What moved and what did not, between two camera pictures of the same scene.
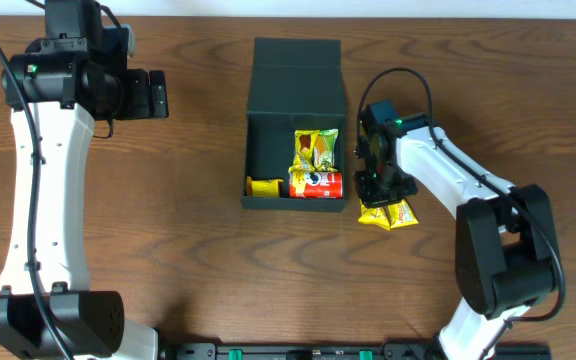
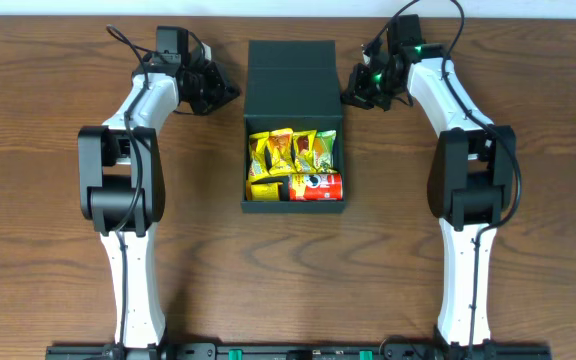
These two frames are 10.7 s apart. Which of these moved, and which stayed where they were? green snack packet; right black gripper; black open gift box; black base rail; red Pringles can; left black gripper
Moved: right black gripper; left black gripper
Stayed: green snack packet; black base rail; red Pringles can; black open gift box
